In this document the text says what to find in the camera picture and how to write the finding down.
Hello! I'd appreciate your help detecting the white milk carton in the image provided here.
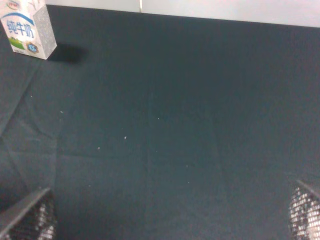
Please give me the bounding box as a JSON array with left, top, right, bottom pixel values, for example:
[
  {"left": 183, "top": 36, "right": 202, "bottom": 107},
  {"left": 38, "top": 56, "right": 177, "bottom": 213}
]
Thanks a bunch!
[{"left": 0, "top": 0, "right": 57, "bottom": 60}]

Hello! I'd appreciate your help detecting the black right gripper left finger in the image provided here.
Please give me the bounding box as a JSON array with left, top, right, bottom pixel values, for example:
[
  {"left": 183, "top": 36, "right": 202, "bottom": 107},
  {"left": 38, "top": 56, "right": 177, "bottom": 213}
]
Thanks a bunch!
[{"left": 0, "top": 188, "right": 57, "bottom": 240}]

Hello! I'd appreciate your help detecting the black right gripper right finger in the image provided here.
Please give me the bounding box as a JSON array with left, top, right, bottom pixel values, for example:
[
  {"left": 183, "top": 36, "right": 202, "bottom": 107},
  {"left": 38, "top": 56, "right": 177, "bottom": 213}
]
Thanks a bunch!
[{"left": 288, "top": 179, "right": 320, "bottom": 240}]

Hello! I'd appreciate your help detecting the black tablecloth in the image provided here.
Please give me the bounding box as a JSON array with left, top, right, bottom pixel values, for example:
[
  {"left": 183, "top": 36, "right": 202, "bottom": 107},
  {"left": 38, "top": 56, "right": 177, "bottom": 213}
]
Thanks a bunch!
[{"left": 0, "top": 5, "right": 320, "bottom": 240}]

